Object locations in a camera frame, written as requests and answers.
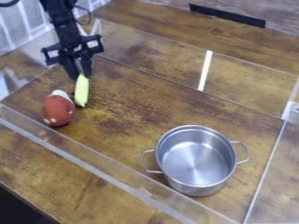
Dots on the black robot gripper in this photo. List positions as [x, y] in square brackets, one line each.
[74, 47]

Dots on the green handled metal spoon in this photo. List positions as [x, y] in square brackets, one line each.
[82, 90]

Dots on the red toy mushroom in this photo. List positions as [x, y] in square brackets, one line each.
[58, 109]

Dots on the stainless steel pot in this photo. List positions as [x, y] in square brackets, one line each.
[197, 158]

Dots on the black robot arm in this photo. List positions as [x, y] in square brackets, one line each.
[61, 9]

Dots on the black bar on table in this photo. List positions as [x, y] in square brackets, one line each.
[229, 15]

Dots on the clear acrylic front barrier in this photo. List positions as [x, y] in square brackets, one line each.
[136, 183]

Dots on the clear acrylic barrier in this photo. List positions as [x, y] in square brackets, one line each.
[136, 183]
[276, 203]

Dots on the clear acrylic right barrier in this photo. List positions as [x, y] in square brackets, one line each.
[276, 203]

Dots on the clear acrylic triangle bracket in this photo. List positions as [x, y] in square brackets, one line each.
[93, 28]

